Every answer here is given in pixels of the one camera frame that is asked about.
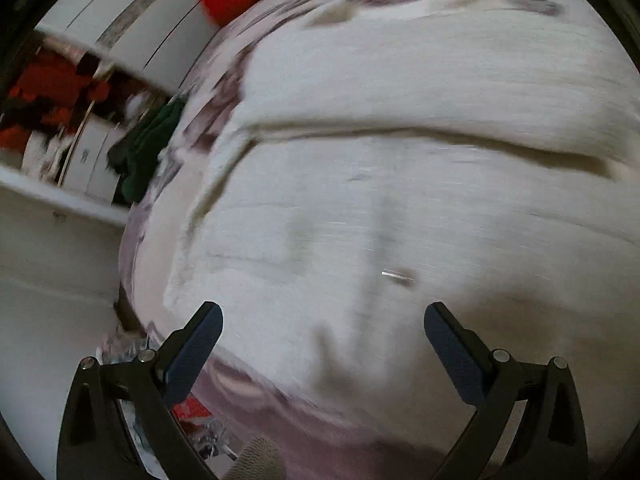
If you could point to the white knitted garment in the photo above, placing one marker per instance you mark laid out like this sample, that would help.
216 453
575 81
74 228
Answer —
400 185

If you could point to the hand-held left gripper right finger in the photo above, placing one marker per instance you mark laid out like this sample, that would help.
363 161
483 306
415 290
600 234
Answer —
456 355

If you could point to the purple patterned bed sheet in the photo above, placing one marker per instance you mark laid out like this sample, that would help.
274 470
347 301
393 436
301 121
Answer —
165 240

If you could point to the red clothes in wardrobe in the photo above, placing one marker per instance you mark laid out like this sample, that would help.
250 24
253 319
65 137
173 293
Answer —
47 95

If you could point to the white wardrobe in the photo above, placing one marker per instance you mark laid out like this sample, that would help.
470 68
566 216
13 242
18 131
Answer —
90 125

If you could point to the dark green cloth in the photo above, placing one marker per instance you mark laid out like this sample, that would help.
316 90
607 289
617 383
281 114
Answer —
147 147

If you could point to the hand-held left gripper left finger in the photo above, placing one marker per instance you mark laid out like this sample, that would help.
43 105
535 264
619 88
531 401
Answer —
197 347

